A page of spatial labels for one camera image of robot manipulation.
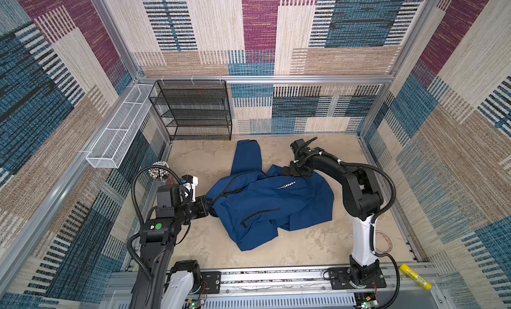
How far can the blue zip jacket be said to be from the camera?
784mm

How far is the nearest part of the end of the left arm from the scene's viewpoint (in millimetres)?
617

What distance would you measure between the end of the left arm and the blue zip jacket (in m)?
0.08
